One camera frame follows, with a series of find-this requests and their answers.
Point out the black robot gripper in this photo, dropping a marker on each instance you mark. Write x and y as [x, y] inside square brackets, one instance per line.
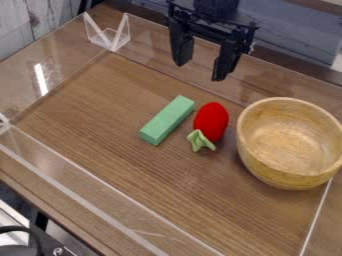
[219, 17]

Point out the green rectangular foam block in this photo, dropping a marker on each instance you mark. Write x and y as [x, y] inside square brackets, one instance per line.
[166, 120]

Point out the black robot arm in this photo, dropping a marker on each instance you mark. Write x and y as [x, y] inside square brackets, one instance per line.
[213, 20]

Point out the brown wooden bowl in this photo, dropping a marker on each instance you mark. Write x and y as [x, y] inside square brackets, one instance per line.
[289, 142]

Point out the red plush strawberry toy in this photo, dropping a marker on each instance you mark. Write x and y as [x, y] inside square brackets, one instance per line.
[209, 127]

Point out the clear acrylic corner bracket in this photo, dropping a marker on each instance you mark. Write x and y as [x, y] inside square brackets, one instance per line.
[108, 38]

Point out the clear acrylic tray wall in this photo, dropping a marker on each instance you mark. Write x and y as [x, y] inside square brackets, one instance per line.
[139, 200]

